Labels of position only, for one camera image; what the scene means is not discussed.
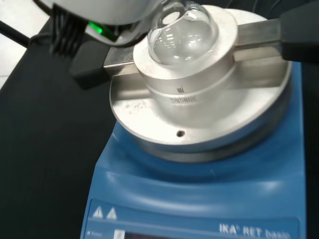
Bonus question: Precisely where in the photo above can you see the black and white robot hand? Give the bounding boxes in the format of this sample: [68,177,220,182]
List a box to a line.
[32,0,160,55]

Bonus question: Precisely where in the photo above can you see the clear glass round-bottom flask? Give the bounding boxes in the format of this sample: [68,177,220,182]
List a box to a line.
[147,0,220,68]

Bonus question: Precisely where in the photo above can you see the black cloth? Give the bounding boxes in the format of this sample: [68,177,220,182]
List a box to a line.
[0,9,120,239]

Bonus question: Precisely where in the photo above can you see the black cable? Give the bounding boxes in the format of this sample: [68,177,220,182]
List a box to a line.
[0,19,34,47]

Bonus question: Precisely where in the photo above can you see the steel heating block black handles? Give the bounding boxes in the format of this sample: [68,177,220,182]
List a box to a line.
[69,0,319,119]

